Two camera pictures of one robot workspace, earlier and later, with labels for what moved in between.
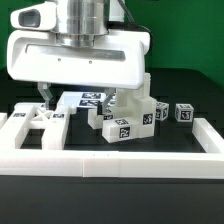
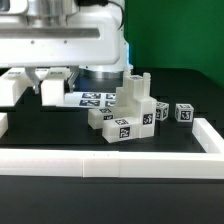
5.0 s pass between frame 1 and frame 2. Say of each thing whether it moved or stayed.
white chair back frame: moved
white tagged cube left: stayed
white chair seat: stayed
